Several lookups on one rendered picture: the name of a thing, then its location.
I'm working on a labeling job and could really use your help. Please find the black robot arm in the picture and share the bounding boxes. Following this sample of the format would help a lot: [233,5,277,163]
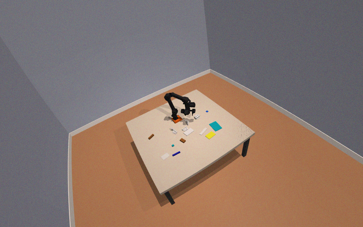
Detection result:
[164,92,195,120]

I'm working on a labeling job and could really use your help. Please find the yellow flat plate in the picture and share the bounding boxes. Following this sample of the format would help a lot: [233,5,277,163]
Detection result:
[206,131,216,139]

